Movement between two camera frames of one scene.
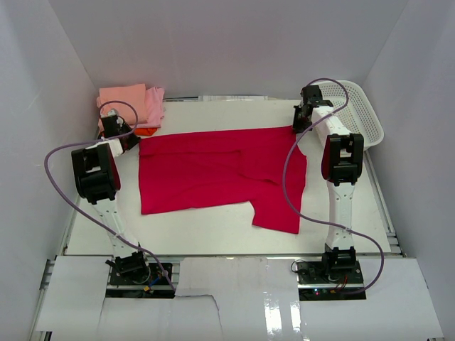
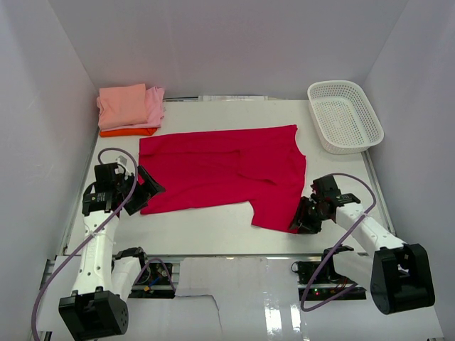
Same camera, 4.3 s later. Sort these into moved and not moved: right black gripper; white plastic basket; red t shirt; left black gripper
Moved: left black gripper; right black gripper
Not moved: white plastic basket; red t shirt
